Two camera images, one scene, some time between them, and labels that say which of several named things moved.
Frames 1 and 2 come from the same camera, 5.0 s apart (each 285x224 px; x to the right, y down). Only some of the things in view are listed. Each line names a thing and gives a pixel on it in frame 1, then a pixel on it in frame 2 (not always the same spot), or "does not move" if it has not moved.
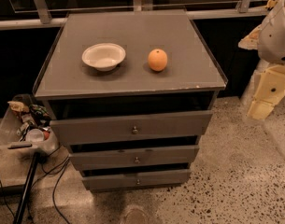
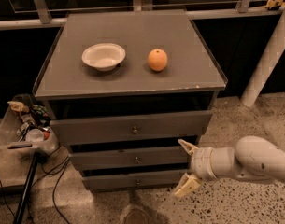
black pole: [25, 190] does not move
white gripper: [275, 37] to [200, 162]
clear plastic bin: [26, 127] does not move
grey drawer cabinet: [132, 93] does not move
